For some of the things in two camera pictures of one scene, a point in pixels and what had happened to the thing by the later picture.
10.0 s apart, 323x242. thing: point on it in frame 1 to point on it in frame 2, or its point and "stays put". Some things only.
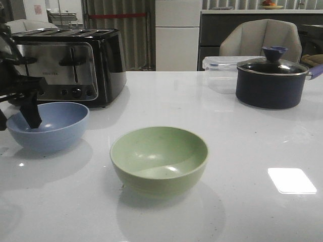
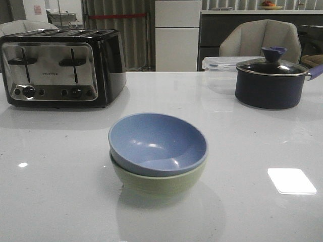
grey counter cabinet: (215, 24) stays put
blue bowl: (62, 124) to (156, 144)
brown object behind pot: (313, 60) stays put
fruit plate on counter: (268, 5) stays put
